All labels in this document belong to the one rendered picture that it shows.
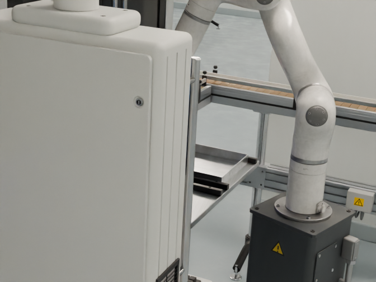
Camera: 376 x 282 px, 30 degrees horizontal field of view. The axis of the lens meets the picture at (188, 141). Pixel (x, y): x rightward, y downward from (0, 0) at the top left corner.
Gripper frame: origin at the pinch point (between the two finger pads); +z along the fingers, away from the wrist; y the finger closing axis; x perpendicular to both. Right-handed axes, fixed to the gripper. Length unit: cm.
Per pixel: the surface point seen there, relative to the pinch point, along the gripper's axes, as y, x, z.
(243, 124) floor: -88, 334, 99
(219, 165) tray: 10.0, 30.6, 10.6
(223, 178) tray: 17.9, 15.3, 8.3
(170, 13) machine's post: -19, 43, -41
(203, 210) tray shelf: 20.2, -6.6, 10.8
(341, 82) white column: 20, 177, 9
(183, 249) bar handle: 34, -52, 0
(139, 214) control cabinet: 32, -73, -19
